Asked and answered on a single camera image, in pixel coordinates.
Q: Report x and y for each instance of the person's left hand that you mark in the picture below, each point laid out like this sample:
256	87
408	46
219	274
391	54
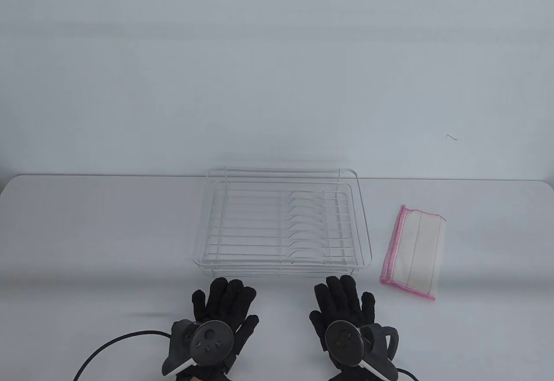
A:
227	301

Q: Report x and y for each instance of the person's right hand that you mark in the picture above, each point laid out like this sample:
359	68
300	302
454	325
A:
342	298

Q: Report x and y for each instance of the dark grey left hand controller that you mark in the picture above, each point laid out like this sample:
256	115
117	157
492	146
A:
210	342

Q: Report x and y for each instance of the white pink-edged dish cloth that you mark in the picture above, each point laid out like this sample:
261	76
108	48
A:
417	253

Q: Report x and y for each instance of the dark grey right hand controller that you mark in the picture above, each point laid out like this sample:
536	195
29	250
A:
344	341

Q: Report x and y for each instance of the dark grey hand controller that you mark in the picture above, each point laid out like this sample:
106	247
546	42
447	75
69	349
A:
344	341
210	342

